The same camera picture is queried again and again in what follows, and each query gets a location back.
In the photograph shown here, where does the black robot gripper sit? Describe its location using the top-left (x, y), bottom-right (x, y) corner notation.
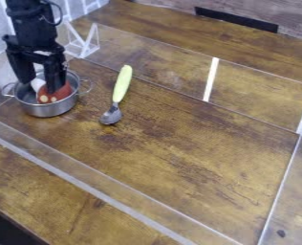
top-left (1, 0), bottom-right (65, 94)

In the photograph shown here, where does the red toy mushroom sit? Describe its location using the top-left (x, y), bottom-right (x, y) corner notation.
top-left (30, 78), bottom-right (72, 104)

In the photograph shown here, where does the small silver pot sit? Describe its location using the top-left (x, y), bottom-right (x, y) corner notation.
top-left (1, 70), bottom-right (92, 118)

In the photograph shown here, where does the clear acrylic triangle bracket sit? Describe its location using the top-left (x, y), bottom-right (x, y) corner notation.
top-left (56, 21), bottom-right (100, 58)

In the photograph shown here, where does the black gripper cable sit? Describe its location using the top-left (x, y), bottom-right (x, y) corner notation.
top-left (37, 0), bottom-right (64, 27)

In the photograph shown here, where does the spoon with yellow-green handle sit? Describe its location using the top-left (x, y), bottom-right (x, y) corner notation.
top-left (100, 65), bottom-right (133, 124)

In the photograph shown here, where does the black bar on wall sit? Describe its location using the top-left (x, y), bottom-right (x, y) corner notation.
top-left (194, 7), bottom-right (278, 33)

